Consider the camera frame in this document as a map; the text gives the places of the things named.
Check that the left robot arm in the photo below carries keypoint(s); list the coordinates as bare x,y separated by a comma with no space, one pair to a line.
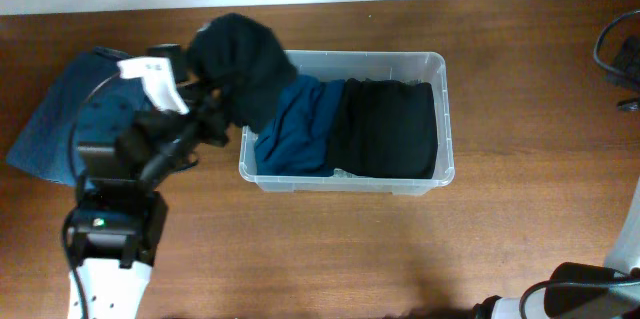
110,238

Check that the navy blue garment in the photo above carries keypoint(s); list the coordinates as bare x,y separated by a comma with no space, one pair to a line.
294,143

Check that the black garment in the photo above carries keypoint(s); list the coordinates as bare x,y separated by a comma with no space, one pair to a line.
244,59

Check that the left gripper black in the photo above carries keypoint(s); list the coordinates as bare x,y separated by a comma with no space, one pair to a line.
204,112

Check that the clear plastic storage bin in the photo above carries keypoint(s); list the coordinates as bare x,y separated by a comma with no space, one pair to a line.
407,67

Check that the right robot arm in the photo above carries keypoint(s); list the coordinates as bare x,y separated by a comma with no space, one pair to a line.
581,291

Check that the black shirt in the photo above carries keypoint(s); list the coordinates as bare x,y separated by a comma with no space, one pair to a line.
385,129

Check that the dark blue jeans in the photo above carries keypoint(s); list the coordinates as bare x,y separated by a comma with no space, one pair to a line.
60,124

